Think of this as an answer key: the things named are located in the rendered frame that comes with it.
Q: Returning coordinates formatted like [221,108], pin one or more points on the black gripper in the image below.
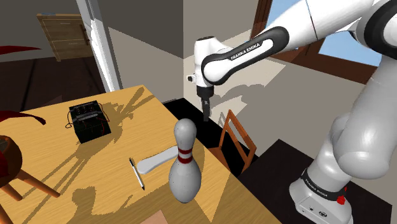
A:
[205,92]

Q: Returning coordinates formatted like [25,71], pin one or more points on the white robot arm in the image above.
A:
[356,139]

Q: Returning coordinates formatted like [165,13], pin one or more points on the wooden chair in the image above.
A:
[237,136]

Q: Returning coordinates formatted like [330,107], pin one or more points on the white bowling pin red stripes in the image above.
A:
[185,176]

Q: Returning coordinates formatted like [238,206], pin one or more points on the plain white bowling pin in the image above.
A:
[152,163]

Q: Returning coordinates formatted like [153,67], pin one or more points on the black and silver pen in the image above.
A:
[136,173]

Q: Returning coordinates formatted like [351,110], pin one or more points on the dark robot stand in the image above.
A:
[273,183]

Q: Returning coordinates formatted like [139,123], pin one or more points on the wooden table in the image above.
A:
[102,186]

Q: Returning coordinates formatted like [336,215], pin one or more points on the wood framed window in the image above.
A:
[335,46]

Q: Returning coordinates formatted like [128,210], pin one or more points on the wooden door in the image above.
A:
[66,35]

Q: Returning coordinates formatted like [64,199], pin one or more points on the red curved sheet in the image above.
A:
[28,116]

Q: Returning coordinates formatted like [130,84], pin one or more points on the round wooden stool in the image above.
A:
[12,169]

